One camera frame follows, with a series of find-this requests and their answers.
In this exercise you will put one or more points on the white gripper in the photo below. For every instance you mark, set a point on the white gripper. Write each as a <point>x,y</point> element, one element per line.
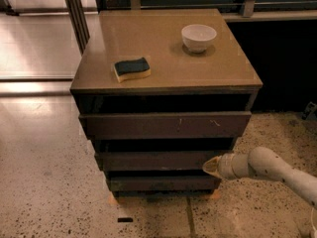
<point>226,168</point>

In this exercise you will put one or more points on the dark drawer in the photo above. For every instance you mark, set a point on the dark drawer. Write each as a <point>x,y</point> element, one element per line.
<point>181,125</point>
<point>154,161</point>
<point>162,183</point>

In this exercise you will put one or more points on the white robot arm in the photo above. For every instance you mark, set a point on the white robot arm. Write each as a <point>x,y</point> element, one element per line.
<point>264,163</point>

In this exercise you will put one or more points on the dark top drawer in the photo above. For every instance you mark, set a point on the dark top drawer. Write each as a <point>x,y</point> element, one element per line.
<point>181,125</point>

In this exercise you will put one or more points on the brown drawer cabinet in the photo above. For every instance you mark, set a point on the brown drawer cabinet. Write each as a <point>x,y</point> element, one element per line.
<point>221,79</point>

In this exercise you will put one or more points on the dark bottom drawer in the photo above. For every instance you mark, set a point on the dark bottom drawer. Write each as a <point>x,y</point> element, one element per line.
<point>162,183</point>

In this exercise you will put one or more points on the black tape floor marker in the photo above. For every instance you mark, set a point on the black tape floor marker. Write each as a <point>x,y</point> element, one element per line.
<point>125,220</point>

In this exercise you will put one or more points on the small dark floor object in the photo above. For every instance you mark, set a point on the small dark floor object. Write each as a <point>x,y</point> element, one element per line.
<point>309,109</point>

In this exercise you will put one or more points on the yellow sponge with dark pad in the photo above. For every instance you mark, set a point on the yellow sponge with dark pad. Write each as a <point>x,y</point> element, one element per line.
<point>132,69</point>

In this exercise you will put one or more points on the white ceramic bowl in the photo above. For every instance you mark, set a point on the white ceramic bowl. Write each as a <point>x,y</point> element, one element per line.
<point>198,38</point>

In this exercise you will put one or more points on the dark vertical post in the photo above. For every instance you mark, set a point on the dark vertical post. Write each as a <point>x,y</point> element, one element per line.
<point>78,21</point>

